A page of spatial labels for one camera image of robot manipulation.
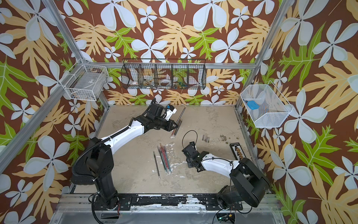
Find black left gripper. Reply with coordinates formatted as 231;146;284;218
153;118;180;132

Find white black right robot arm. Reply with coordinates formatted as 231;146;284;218
182;141;270;211

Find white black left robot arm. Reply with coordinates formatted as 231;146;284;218
71;99;178;210

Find bundle red green pencils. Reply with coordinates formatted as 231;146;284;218
158;144;172;175

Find black pencil lying apart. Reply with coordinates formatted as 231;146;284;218
153;151;161;180

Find blue object in basket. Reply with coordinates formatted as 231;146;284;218
246;100;260;110

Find black wire basket back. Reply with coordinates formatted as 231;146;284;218
119;59;207;90

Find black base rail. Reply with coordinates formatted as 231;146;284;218
88;194;243;211

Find white wire basket right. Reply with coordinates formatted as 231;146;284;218
240;82;294;129

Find white wire basket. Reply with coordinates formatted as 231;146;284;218
62;63;109;101
240;82;294;129

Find white wire basket left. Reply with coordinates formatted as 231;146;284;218
62;63;109;101

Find aluminium frame post back right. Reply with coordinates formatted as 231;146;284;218
242;1;295;92

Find aluminium frame post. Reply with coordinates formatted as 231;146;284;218
242;1;295;92
41;0;110;110

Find aluminium frame post back left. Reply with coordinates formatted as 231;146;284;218
41;0;110;110

